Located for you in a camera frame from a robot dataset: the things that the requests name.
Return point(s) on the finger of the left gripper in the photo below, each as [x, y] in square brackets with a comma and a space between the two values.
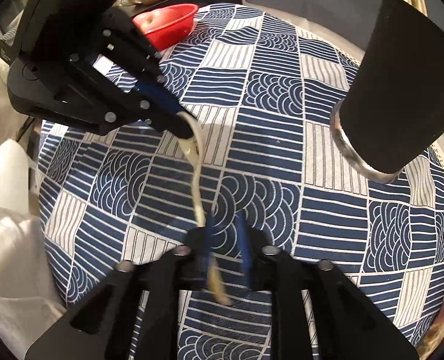
[169, 125]
[158, 97]

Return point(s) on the red plastic bowl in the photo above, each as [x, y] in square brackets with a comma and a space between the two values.
[180, 23]

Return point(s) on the red apple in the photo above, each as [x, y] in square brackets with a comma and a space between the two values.
[150, 21]

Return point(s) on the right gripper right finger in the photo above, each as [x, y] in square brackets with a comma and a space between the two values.
[316, 311]

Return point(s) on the cream spoon with picture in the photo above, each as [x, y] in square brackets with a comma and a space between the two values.
[193, 150]

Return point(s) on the black utensil holder cup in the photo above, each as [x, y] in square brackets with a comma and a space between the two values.
[395, 106]

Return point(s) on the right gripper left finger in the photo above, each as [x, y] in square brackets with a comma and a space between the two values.
[133, 311]

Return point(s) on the blue patterned tablecloth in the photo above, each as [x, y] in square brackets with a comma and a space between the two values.
[263, 90]

